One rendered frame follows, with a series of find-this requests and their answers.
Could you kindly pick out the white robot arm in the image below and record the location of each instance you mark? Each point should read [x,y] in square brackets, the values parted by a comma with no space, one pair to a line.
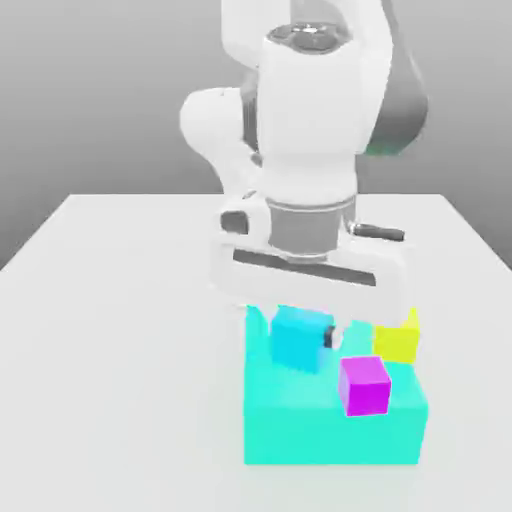
[308,120]

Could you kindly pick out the large turquoise box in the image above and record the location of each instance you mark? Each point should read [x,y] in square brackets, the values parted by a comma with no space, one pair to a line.
[332,424]

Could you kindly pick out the small yellow cube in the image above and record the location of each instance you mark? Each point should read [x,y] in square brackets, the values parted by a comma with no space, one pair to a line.
[396,340]

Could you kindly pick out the small magenta cube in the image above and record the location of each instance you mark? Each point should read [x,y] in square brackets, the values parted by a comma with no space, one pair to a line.
[366,386]

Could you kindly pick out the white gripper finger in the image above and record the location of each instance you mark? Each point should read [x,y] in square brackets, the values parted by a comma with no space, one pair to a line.
[335,336]
[262,320]

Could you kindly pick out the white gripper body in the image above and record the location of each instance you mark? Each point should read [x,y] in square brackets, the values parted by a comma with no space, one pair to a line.
[304,286]

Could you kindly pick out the small cyan cube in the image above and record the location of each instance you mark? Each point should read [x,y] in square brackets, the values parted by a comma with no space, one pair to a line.
[300,338]

